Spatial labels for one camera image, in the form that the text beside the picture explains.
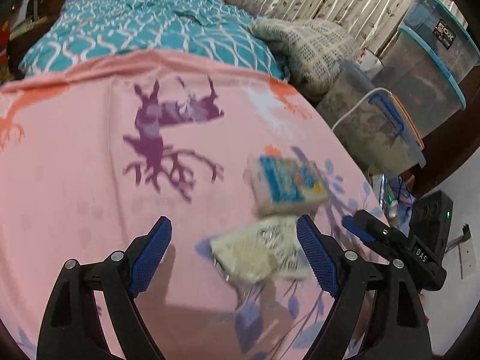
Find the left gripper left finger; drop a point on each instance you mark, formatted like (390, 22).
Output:
(71, 327)

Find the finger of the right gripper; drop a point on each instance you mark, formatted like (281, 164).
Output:
(349, 223)

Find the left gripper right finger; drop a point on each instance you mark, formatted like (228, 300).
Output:
(397, 327)

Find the white plastic wrapper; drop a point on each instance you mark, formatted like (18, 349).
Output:
(266, 250)

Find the blue crumpled clothes pile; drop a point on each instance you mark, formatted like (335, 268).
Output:
(394, 200)

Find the orange lidded flat box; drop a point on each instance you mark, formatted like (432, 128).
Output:
(409, 119)

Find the middle clear bin teal lid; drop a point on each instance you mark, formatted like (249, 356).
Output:
(420, 80)

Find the clear bin teal lid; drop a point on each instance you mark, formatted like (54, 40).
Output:
(444, 34)
(420, 80)

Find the cream patterned pillow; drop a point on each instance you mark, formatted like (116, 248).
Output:
(311, 51)

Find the pink deer print blanket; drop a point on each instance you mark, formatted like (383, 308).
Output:
(91, 157)

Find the top clear bin teal lid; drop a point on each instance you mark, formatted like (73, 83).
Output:
(444, 34)

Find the teal white patterned bedsheet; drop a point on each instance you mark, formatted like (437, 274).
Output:
(87, 29)

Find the white wall socket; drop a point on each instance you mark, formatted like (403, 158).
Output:
(466, 251)

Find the clear bin blue handle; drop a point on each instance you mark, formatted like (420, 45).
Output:
(369, 124)

